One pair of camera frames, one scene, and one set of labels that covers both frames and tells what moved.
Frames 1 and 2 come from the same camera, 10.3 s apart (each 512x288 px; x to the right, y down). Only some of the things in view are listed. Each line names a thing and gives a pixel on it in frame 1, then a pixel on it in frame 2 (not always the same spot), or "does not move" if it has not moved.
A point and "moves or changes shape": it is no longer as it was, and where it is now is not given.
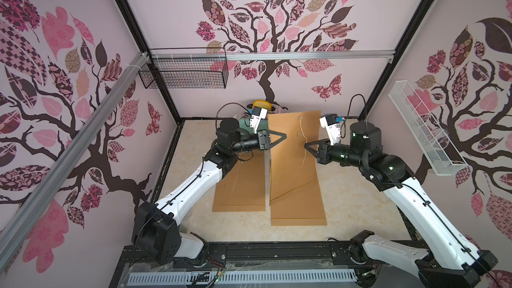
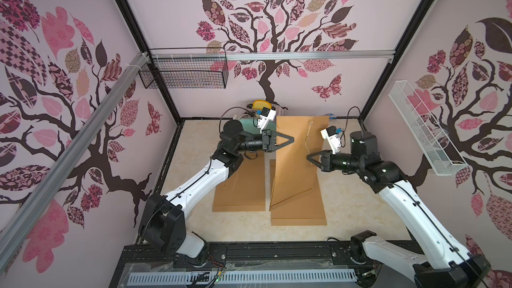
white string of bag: [301, 125] moves or changes shape
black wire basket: [185, 73] does not move
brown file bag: [295, 191] does not move
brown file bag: [295, 196] does not move
